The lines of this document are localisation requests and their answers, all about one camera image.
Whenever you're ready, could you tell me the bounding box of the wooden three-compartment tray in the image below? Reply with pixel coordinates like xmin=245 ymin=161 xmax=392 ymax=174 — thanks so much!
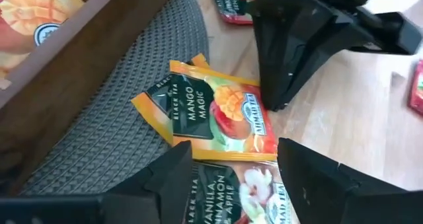
xmin=0 ymin=0 xmax=181 ymax=198

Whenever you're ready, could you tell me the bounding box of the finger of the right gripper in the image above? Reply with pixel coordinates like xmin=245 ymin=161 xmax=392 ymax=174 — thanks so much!
xmin=252 ymin=0 xmax=422 ymax=111

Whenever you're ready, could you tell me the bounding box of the beige vanilla tea packet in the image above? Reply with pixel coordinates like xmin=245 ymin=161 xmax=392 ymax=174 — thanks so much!
xmin=183 ymin=159 xmax=301 ymax=224

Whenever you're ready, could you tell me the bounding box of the orange mango tea packet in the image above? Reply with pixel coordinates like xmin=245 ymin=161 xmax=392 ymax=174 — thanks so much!
xmin=168 ymin=60 xmax=279 ymax=162
xmin=0 ymin=0 xmax=85 ymax=86
xmin=130 ymin=53 xmax=212 ymax=145

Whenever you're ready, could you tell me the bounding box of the round grey woven placemat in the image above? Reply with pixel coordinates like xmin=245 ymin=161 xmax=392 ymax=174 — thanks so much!
xmin=19 ymin=0 xmax=211 ymax=197

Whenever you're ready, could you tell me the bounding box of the red strawberry tea packet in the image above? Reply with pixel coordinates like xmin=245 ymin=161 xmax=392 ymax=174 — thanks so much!
xmin=211 ymin=0 xmax=258 ymax=26
xmin=407 ymin=59 xmax=423 ymax=116

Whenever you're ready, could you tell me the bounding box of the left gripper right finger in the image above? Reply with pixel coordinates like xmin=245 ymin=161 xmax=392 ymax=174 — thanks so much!
xmin=276 ymin=137 xmax=423 ymax=224

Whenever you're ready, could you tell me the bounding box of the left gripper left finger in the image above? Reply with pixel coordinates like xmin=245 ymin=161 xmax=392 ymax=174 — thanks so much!
xmin=0 ymin=140 xmax=194 ymax=224

